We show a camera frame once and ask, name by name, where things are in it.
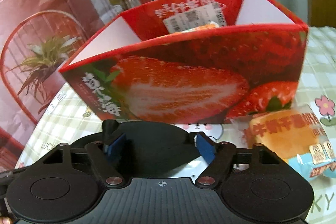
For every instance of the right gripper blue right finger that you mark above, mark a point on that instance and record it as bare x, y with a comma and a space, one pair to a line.
219, 157

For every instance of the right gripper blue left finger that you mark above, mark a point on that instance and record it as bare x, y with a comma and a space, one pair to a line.
104, 156

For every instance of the black cloth item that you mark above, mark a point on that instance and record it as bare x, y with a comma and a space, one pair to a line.
150, 149

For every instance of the packaged bread blue wrapper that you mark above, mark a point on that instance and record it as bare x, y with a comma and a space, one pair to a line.
295, 135

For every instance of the orange floral cloth pouch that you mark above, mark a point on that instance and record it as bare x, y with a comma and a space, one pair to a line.
207, 26

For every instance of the person's left hand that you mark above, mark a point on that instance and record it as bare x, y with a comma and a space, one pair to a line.
5, 220

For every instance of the red strawberry cardboard box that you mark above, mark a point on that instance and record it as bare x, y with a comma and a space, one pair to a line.
132, 69

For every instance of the pink printed backdrop cloth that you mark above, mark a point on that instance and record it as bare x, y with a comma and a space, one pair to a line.
37, 38

